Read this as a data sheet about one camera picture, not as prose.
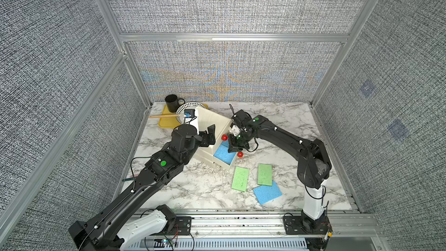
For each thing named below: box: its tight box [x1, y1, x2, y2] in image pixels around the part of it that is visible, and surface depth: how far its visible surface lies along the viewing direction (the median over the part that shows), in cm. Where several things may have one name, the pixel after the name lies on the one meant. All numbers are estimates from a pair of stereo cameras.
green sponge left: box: [231, 166, 250, 192], surface depth 87 cm
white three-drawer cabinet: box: [195, 106, 237, 170], surface depth 85 cm
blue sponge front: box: [253, 180, 283, 206], surface depth 83 cm
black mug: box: [164, 94, 186, 113], surface depth 114 cm
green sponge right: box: [257, 163, 273, 186], surface depth 88 cm
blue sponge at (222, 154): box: [213, 137, 237, 166], surface depth 86 cm
